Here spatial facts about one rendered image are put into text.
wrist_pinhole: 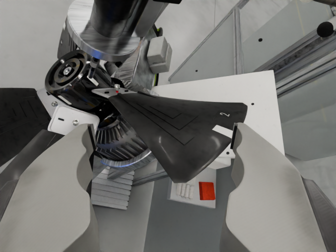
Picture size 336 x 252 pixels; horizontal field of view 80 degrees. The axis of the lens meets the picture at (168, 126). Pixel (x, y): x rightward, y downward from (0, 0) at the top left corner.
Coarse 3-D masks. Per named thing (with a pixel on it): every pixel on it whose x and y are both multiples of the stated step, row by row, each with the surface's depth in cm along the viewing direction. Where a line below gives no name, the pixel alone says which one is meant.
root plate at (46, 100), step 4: (40, 88) 49; (44, 88) 48; (36, 92) 49; (40, 92) 49; (44, 92) 49; (40, 96) 49; (44, 96) 49; (48, 96) 49; (52, 96) 49; (44, 100) 50; (48, 100) 50; (52, 100) 49; (56, 100) 49; (44, 104) 50; (48, 104) 50; (64, 104) 49; (48, 108) 50; (52, 108) 50; (48, 112) 50; (52, 112) 50
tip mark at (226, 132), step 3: (216, 126) 31; (219, 126) 31; (213, 129) 31; (216, 129) 31; (219, 129) 31; (222, 129) 31; (225, 129) 31; (228, 129) 31; (219, 132) 30; (222, 132) 30; (225, 132) 30; (228, 132) 30; (231, 132) 30; (228, 135) 30; (231, 135) 30
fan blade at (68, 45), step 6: (66, 18) 65; (66, 24) 63; (66, 30) 62; (60, 36) 68; (66, 36) 61; (66, 42) 62; (72, 42) 54; (60, 48) 68; (66, 48) 63; (72, 48) 53; (60, 54) 69
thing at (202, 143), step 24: (120, 96) 37; (144, 96) 40; (144, 120) 32; (168, 120) 32; (192, 120) 32; (216, 120) 33; (240, 120) 33; (168, 144) 28; (192, 144) 28; (216, 144) 28; (168, 168) 25; (192, 168) 25
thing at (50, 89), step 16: (64, 64) 44; (80, 64) 42; (48, 80) 43; (64, 80) 41; (80, 80) 39; (96, 80) 42; (112, 80) 52; (64, 96) 41; (80, 96) 41; (96, 112) 48; (112, 112) 47
